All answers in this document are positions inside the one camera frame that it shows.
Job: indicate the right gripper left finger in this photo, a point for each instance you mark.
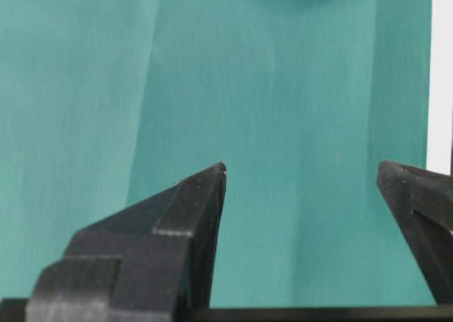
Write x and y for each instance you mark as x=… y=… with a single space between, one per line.
x=148 y=262

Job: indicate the green table cloth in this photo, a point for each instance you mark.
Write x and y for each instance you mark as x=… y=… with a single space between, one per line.
x=107 y=102

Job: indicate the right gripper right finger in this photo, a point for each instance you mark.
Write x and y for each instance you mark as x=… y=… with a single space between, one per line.
x=421 y=204

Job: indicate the white plastic tray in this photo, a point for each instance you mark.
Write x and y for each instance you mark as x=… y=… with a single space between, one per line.
x=439 y=141

